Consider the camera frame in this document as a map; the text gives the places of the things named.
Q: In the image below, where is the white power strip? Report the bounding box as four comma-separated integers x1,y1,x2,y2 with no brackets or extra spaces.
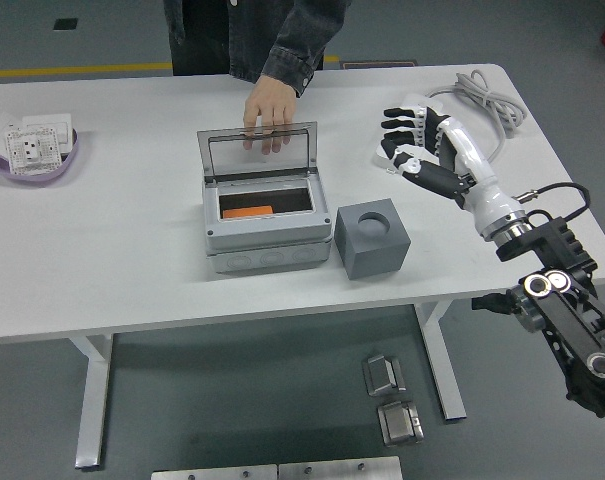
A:
373,91,446,174

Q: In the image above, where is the grey-white power cord with plug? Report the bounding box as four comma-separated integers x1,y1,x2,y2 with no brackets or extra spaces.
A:
426,68,528,164

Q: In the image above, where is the white printed socket module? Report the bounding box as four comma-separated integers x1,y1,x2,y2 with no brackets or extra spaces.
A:
2,127,66,176

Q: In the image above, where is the orange cylinder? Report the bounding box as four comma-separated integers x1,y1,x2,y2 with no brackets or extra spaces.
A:
221,203,276,220

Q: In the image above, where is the person's left hand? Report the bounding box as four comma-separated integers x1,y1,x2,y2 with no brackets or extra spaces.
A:
243,74,299,156

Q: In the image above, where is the small metal block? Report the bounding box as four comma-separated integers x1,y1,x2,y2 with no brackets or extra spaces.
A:
361,353,407,398
376,399,426,446

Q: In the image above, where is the person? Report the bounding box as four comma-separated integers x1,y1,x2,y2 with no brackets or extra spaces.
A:
162,0,326,77

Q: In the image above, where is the purple bowl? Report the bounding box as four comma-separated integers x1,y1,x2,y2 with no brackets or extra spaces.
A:
0,128,82,189

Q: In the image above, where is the grey cube with round hole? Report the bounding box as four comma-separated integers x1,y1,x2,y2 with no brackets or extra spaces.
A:
334,198,412,280

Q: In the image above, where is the white table leg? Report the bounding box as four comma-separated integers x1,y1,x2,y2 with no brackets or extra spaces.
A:
414,302,468,424
67,333,116,471

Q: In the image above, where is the metal plate with screws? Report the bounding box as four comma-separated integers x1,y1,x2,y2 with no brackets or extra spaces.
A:
277,455,403,480
150,463,279,480

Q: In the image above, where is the grey electrical box clear lid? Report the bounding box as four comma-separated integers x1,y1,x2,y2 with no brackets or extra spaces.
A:
196,119,333,275

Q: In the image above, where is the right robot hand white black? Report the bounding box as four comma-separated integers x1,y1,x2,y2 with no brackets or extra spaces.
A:
379,103,527,239

